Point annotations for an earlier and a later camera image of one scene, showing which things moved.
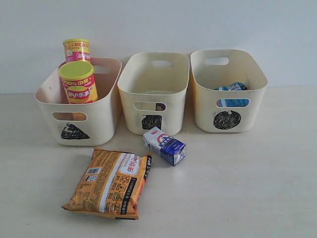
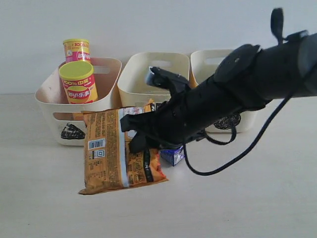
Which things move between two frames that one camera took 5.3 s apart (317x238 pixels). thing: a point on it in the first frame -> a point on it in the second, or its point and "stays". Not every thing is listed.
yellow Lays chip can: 78,79 stays
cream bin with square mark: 154,87 stays
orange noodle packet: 111,184 -> 109,162
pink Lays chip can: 77,49 stays
